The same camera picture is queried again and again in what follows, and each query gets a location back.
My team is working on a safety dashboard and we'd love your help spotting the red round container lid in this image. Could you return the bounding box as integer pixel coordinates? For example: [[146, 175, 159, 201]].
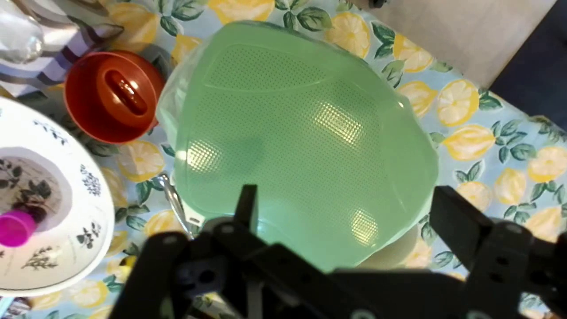
[[63, 52, 164, 144]]

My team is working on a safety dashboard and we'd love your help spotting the white floral ceramic plate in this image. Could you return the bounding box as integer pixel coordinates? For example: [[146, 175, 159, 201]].
[[0, 98, 114, 297]]

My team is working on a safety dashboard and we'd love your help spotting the lemon pattern tablecloth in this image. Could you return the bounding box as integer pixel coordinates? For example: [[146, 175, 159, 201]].
[[1, 0, 567, 319]]

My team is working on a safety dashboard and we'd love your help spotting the striped cloth with clear wrap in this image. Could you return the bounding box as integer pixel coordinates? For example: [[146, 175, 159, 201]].
[[0, 0, 121, 98]]

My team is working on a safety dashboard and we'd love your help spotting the green plastic bin lid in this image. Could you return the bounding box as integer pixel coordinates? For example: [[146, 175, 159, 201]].
[[157, 22, 437, 272]]

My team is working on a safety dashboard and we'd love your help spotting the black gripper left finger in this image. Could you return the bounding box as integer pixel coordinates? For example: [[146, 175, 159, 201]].
[[233, 185, 256, 231]]

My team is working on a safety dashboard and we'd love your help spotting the magenta small cup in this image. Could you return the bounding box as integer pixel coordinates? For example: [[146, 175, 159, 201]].
[[0, 212, 36, 249]]

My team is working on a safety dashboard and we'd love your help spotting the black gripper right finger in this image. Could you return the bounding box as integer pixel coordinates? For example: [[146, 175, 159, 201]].
[[430, 187, 531, 279]]

